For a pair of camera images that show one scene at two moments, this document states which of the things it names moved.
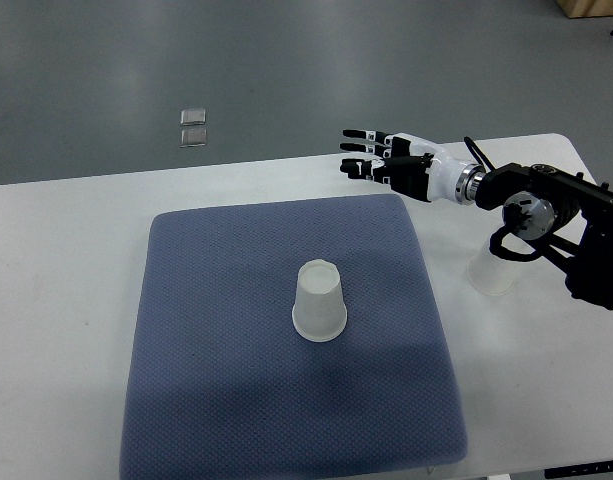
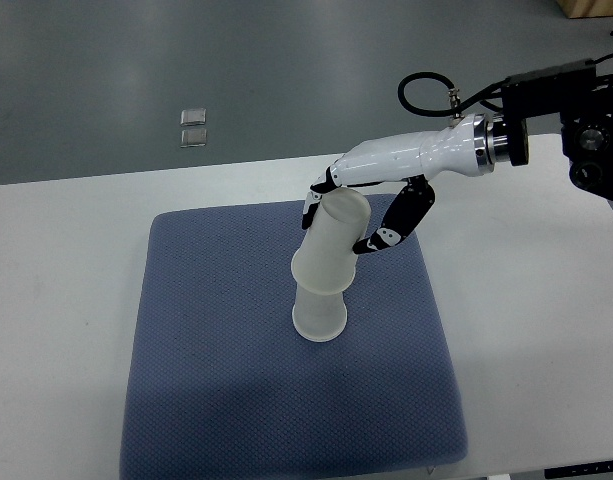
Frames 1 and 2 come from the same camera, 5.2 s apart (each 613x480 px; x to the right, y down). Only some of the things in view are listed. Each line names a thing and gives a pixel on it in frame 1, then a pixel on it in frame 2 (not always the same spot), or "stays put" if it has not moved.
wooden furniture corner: [592, 8] stays put
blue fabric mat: [222, 387] stays put
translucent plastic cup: [490, 273] -> [325, 261]
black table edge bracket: [598, 467] stays put
